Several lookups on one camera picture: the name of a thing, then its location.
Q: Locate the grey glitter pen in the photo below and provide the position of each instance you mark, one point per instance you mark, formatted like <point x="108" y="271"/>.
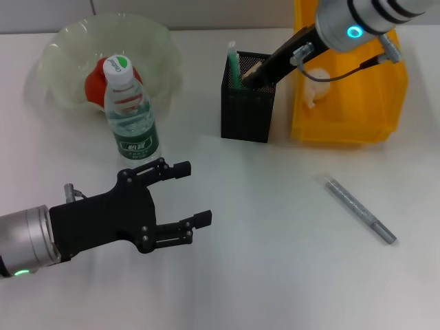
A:
<point x="357" y="209"/>

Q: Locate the white paper ball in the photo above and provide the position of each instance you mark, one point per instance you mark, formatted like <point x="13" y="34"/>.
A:
<point x="316" y="87"/>

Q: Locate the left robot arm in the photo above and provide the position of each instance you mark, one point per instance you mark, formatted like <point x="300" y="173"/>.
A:
<point x="24" y="240"/>

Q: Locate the pale green wavy fruit plate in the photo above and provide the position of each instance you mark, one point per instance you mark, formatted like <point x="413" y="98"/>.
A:
<point x="68" y="68"/>

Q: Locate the red-orange bumpy orange fruit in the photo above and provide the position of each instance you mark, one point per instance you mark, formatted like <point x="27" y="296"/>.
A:
<point x="94" y="82"/>

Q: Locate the mint green utility knife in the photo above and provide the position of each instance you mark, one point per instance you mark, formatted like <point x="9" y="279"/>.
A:
<point x="234" y="67"/>

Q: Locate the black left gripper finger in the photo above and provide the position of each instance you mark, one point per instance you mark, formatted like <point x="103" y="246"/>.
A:
<point x="182" y="169"/>
<point x="203" y="219"/>

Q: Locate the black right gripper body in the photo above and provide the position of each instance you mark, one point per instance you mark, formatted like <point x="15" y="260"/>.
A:
<point x="292" y="55"/>

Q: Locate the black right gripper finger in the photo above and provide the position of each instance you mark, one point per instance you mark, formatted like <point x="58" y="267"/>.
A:
<point x="254" y="75"/>

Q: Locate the clear green-label water bottle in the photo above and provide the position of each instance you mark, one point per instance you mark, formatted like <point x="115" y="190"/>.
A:
<point x="135" y="144"/>

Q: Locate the beige eraser with barcode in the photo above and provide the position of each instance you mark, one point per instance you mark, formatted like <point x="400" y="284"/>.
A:
<point x="252" y="70"/>

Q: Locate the yellow plastic storage bin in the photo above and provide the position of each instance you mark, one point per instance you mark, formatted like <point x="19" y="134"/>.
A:
<point x="371" y="103"/>

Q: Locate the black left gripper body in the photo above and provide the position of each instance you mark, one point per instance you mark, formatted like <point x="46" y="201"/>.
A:
<point x="103" y="220"/>

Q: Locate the black mesh pen holder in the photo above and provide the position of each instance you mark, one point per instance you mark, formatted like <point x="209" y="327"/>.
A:
<point x="245" y="113"/>

